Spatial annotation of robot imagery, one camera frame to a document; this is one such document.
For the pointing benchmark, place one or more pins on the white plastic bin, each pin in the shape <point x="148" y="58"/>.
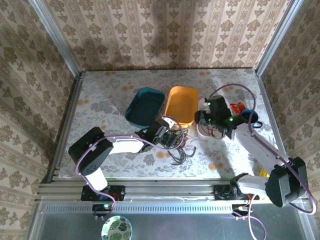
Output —
<point x="202" y="133"/>

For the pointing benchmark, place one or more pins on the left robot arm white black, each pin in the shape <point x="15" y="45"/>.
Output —
<point x="90" y="160"/>

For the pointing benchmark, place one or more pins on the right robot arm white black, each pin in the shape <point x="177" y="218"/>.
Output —
<point x="262" y="150"/>

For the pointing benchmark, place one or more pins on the red object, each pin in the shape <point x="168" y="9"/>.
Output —
<point x="236" y="107"/>

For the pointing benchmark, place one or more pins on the teal plastic bin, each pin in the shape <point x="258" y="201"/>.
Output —
<point x="143" y="107"/>

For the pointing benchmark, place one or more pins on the orange plastic bin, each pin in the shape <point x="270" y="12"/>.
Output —
<point x="182" y="105"/>

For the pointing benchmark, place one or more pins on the blue round object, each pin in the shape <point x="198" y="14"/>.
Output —
<point x="251" y="116"/>

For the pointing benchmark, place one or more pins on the yellow object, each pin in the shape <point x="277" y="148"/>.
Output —
<point x="264" y="173"/>

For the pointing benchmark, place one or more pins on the floral tablecloth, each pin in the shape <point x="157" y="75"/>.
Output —
<point x="105" y="90"/>

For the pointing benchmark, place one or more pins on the leaf pattern bowl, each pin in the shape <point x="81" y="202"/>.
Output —
<point x="116" y="228"/>

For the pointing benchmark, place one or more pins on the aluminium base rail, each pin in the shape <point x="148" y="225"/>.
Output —
<point x="162" y="190"/>

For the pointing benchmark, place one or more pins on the aluminium side rail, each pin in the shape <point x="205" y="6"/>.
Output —
<point x="268" y="107"/>
<point x="66" y="125"/>

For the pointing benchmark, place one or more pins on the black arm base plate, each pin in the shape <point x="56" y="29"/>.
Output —
<point x="117" y="193"/>
<point x="221" y="192"/>

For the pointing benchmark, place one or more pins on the aluminium frame post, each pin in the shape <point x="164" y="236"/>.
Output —
<point x="53" y="35"/>
<point x="277" y="35"/>

